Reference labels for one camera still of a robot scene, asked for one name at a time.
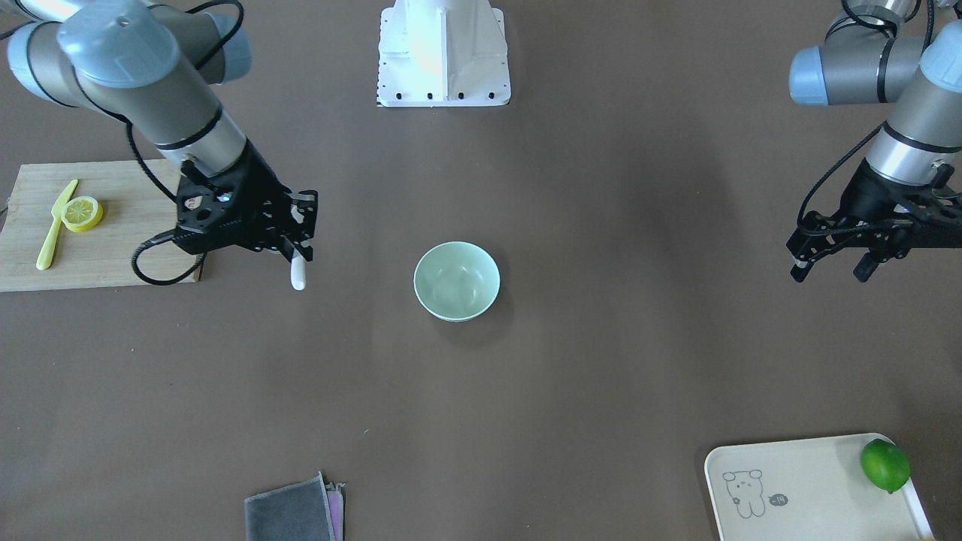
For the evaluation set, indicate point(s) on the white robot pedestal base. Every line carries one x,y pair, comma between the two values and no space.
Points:
443,54

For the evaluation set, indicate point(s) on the yellow plastic knife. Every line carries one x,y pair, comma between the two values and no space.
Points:
48,249

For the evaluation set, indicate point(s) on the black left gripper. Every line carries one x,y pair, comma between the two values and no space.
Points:
866,194

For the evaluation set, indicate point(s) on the lemon slice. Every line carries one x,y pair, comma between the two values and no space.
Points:
82,214

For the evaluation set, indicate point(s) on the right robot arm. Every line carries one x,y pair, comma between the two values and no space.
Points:
153,67

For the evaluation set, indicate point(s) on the bamboo cutting board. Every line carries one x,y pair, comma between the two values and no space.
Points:
101,257

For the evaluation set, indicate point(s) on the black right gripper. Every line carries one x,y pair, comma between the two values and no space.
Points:
262,189

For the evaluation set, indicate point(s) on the cream rabbit tray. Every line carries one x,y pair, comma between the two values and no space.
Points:
809,489

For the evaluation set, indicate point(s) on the green lime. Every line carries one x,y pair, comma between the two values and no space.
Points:
885,465

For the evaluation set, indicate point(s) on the grey folded cloth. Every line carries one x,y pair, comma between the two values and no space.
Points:
311,510

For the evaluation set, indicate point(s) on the light green bowl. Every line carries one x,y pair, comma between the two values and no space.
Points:
456,281

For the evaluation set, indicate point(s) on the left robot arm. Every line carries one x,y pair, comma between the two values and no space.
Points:
865,59

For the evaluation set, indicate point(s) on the white ceramic spoon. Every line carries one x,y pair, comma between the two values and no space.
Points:
298,272

